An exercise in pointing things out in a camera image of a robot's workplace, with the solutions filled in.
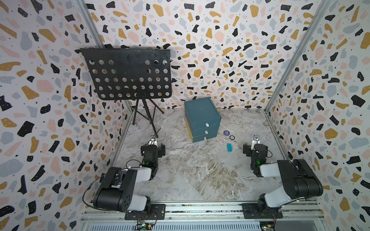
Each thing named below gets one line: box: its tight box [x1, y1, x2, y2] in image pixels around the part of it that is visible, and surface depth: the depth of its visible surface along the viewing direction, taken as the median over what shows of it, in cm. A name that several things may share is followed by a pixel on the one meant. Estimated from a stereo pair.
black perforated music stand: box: [80, 48, 172, 138], surface depth 74 cm
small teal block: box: [226, 143, 233, 152], surface depth 101 cm
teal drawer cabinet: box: [184, 96, 222, 143], surface depth 94 cm
